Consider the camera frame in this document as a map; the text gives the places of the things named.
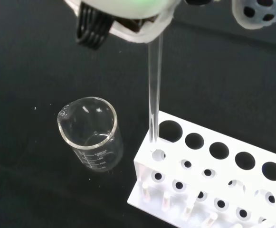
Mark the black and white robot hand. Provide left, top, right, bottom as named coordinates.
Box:
left=65, top=0, right=176, bottom=51

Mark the white test tube rack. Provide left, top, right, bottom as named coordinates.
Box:
left=127, top=110, right=276, bottom=228

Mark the grey perforated cap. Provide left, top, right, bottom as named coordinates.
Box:
left=231, top=0, right=276, bottom=30

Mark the clear glass beaker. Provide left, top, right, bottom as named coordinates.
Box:
left=56, top=96, right=124, bottom=172

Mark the black bench cloth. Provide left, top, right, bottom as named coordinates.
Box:
left=0, top=0, right=276, bottom=228

